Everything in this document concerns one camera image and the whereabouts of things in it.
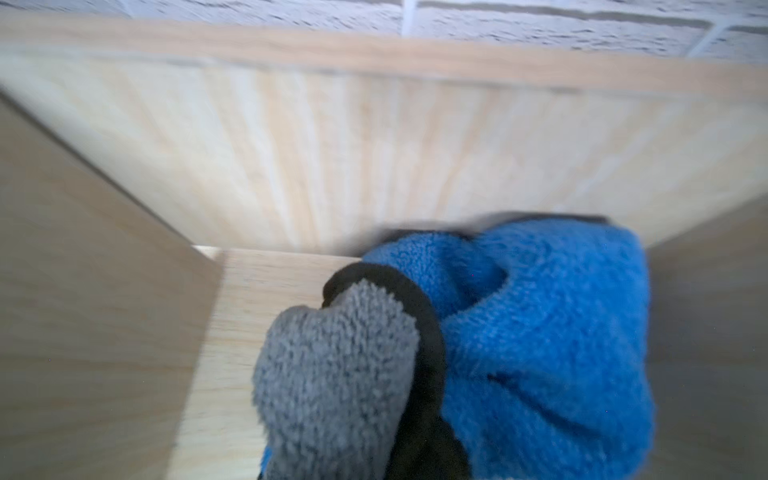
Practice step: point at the light wooden bookshelf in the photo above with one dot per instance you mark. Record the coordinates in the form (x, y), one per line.
(290, 140)

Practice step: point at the blue and grey microfibre cloth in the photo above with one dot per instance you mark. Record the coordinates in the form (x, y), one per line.
(517, 352)

